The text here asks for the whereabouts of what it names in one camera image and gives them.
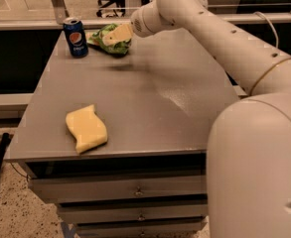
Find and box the metal railing frame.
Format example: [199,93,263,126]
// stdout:
[0,0,291,30]

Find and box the white cable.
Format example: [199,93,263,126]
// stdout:
[253,11,280,49]

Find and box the green rice chip bag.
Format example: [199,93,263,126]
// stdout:
[85,23,133,56]

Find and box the blue pepsi can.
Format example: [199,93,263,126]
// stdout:
[63,17,88,58]

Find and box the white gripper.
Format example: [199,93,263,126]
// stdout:
[102,1,172,46]

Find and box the grey drawer cabinet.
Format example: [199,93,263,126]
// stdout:
[6,30,237,238]

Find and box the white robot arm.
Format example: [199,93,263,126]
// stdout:
[130,0,291,238]

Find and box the yellow sponge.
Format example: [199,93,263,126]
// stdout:
[66,105,108,154]

